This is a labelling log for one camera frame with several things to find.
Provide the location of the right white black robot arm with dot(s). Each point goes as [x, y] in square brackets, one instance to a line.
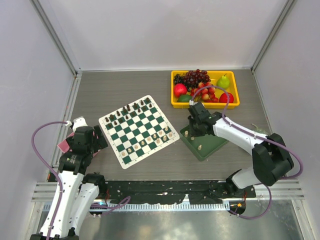
[271, 159]

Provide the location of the yellow plastic fruit tray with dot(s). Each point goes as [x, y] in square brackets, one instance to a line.
[214, 76]

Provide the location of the green netted melon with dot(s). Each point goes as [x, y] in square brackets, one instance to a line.
[260, 130]

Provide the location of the white slotted cable duct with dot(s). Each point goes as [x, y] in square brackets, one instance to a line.
[184, 206]

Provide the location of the green white chess board mat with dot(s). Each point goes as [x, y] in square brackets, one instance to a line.
[133, 123]

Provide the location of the red apple right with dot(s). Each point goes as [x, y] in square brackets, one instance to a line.
[226, 98]

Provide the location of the green pear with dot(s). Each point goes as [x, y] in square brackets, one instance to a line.
[223, 82]

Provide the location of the pink box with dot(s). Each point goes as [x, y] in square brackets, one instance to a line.
[63, 145]

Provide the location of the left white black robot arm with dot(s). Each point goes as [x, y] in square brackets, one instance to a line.
[76, 189]

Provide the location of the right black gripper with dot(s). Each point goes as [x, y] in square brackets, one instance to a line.
[193, 132]

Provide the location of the red apple left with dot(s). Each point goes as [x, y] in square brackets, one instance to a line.
[179, 89]

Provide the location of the dark purple grape bunch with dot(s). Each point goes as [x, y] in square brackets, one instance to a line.
[192, 78]

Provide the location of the green lime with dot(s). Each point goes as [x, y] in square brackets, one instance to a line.
[184, 98]

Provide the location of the red apple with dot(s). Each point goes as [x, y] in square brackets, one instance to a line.
[226, 98]
[179, 89]

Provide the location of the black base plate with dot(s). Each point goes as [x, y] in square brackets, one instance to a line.
[165, 192]

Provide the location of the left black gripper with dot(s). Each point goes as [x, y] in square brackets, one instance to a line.
[102, 142]

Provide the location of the dark green piece tray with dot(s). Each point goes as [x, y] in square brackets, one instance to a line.
[210, 144]

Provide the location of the black grape bunch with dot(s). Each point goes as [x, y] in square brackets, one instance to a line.
[178, 79]

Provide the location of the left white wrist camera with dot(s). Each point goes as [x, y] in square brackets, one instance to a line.
[76, 123]

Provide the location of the red cherry bunch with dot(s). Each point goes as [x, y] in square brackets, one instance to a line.
[206, 95]

